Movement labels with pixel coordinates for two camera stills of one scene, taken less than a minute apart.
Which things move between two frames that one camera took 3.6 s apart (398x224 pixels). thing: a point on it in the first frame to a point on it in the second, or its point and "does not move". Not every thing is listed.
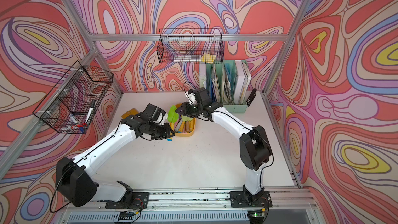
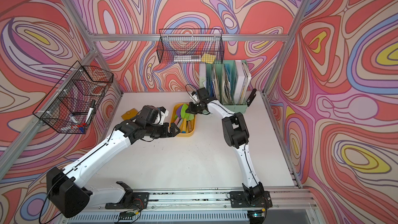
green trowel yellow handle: [173, 117] to [184, 116]
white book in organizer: [242, 81] does not move
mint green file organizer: [217, 78] does not move
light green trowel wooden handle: [187, 119] does not move
